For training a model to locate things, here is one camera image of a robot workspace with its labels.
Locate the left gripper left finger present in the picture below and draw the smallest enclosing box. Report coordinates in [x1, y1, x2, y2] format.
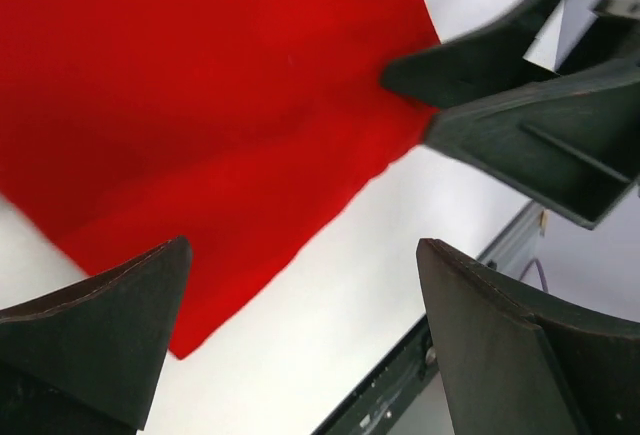
[1, 237, 192, 434]

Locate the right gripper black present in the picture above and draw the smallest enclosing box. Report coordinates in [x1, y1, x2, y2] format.
[380, 0, 639, 229]

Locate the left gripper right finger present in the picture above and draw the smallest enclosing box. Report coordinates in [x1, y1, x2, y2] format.
[415, 238, 640, 435]

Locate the red t shirt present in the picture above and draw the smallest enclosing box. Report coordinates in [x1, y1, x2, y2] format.
[1, 0, 438, 359]

